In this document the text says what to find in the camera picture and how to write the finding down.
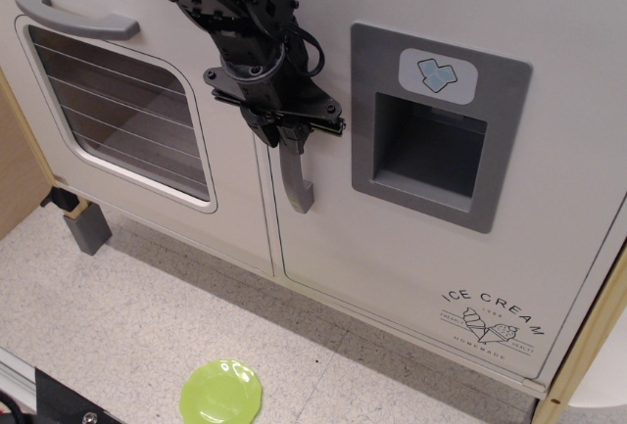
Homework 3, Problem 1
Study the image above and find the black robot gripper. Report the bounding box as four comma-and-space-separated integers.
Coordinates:
204, 58, 345, 156

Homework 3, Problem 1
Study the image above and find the grey fridge door handle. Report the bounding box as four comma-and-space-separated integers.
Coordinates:
279, 142, 314, 214

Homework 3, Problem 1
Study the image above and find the white toy fridge door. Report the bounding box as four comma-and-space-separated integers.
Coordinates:
276, 0, 626, 392

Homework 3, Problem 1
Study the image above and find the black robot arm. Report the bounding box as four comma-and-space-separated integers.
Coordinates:
169, 0, 345, 154

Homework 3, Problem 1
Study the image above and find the grey ice dispenser panel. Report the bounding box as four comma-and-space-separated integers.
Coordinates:
351, 23, 533, 233

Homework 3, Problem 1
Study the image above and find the white toy oven door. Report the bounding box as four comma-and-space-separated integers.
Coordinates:
1, 0, 273, 274

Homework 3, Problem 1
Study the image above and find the grey kitchen leg block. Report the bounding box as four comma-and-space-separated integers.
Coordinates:
64, 204, 112, 256

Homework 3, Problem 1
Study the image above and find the wooden left side panel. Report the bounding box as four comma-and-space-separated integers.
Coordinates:
1, 72, 52, 239

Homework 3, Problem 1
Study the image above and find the green plastic plate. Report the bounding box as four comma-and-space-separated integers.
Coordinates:
179, 359, 263, 423

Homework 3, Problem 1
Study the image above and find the grey oven door handle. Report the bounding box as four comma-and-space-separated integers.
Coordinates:
15, 0, 140, 40

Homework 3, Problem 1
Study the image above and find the black clamp bracket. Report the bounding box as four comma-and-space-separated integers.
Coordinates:
40, 187, 79, 212

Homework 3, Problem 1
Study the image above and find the black base plate with screw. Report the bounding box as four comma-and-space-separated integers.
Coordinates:
35, 368, 122, 424

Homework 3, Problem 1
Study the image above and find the wooden right side post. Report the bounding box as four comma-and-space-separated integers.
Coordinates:
531, 243, 626, 423

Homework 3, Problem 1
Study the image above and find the black red cable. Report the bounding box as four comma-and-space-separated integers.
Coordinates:
0, 389, 30, 424

